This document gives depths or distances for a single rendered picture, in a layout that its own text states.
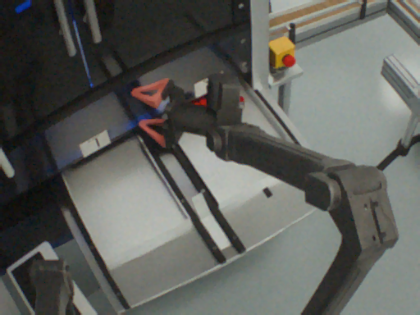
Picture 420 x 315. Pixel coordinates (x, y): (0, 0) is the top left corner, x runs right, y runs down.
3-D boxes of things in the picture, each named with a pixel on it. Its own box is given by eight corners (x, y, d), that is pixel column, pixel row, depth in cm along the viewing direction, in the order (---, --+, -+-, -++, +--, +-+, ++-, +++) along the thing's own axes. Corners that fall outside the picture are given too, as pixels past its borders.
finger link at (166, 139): (134, 141, 120) (175, 151, 118) (129, 119, 115) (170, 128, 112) (148, 118, 124) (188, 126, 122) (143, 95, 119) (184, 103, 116)
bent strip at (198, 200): (192, 207, 148) (190, 197, 143) (203, 202, 148) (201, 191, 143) (221, 249, 141) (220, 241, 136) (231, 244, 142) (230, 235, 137)
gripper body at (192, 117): (168, 143, 117) (203, 151, 115) (161, 108, 109) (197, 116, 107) (180, 120, 120) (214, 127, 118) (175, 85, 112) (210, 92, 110)
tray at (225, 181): (157, 115, 163) (156, 108, 160) (236, 77, 169) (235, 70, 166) (219, 209, 147) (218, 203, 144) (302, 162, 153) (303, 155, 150)
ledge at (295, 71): (245, 60, 175) (244, 57, 173) (277, 47, 177) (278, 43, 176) (271, 89, 168) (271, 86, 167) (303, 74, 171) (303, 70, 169)
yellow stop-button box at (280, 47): (262, 54, 163) (262, 38, 157) (280, 46, 165) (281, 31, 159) (276, 70, 160) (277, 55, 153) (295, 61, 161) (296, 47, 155)
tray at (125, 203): (59, 170, 156) (57, 163, 153) (133, 128, 161) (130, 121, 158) (107, 266, 140) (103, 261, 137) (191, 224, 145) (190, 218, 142)
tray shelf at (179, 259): (48, 180, 156) (47, 177, 154) (250, 75, 171) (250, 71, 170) (118, 315, 134) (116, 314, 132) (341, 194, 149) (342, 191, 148)
